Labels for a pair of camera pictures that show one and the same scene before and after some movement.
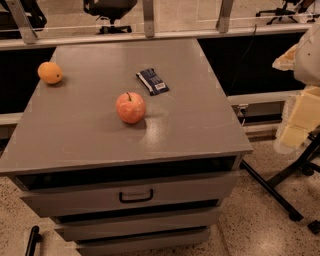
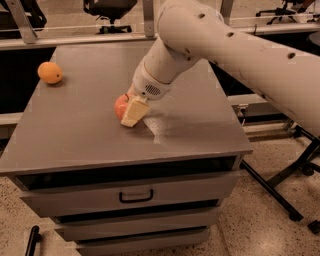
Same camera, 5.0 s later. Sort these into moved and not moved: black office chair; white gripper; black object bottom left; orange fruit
Moved: white gripper
Not moved: orange fruit; black object bottom left; black office chair
